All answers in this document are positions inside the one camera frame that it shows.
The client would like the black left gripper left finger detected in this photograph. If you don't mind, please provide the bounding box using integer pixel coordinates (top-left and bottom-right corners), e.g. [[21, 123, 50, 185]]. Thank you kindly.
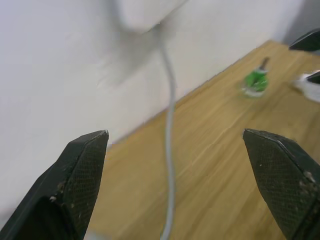
[[0, 129, 110, 240]]

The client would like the green repellent liquid bottle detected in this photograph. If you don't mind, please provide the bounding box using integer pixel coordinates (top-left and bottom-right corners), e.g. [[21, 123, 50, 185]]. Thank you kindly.
[[236, 57, 271, 99]]

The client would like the white power cable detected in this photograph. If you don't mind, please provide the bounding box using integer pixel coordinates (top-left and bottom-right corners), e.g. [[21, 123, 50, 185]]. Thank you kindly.
[[157, 23, 178, 240]]

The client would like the white mosquito repellent heater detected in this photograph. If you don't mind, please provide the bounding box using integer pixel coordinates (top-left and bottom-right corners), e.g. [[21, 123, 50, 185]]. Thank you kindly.
[[291, 70, 320, 103]]

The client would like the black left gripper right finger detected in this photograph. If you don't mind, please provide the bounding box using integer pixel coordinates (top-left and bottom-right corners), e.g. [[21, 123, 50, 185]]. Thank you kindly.
[[242, 128, 320, 240]]

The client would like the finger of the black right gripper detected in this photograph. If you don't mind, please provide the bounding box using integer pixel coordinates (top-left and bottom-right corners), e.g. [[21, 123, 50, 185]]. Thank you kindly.
[[305, 72, 320, 85], [288, 28, 320, 54]]

